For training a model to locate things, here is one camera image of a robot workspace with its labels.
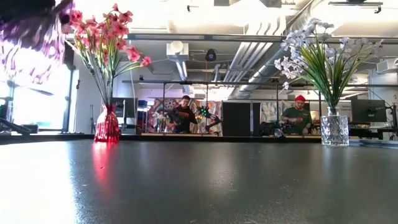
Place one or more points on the purple glass vase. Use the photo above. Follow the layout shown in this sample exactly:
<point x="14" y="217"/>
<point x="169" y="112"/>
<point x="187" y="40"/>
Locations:
<point x="40" y="46"/>

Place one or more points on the pink artificial flower bunch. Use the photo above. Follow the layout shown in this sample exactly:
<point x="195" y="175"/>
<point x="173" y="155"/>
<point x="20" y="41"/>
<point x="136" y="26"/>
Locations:
<point x="133" y="53"/>
<point x="119" y="29"/>

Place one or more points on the clear faceted glass vase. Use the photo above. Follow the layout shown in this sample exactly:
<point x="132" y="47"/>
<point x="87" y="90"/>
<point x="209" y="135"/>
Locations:
<point x="334" y="130"/>

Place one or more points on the background robot arm green light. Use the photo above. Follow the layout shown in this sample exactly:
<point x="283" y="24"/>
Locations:
<point x="214" y="119"/>

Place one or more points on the red ribbed glass vase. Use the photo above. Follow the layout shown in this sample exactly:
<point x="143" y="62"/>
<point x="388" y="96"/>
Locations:
<point x="107" y="127"/>

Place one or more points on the white ventilation box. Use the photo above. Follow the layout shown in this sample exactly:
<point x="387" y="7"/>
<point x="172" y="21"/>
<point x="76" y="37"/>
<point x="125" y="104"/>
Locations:
<point x="177" y="49"/>

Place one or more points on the person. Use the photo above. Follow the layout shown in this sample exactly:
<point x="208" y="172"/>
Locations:
<point x="297" y="116"/>
<point x="185" y="116"/>

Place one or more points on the grey overhead rig crossbar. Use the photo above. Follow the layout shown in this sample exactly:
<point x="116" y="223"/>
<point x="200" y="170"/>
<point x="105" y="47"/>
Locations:
<point x="217" y="37"/>

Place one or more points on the black computer monitor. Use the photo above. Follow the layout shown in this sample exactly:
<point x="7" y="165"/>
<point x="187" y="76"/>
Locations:
<point x="368" y="110"/>

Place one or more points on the colourful patterned wall hanging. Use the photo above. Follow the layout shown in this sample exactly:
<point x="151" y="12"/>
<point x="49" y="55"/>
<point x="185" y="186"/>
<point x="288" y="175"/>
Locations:
<point x="161" y="107"/>

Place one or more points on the black overhead camera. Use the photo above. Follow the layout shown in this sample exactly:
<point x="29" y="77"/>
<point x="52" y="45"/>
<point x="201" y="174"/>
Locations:
<point x="211" y="56"/>

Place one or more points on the black aluminium table frame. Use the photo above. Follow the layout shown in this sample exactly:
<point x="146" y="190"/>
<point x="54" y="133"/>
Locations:
<point x="217" y="139"/>

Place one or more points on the silver ventilation duct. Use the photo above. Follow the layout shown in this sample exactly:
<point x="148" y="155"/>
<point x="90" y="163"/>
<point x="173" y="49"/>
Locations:
<point x="264" y="73"/>

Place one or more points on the white wall air unit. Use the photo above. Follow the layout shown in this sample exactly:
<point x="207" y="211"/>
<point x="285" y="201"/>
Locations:
<point x="387" y="65"/>

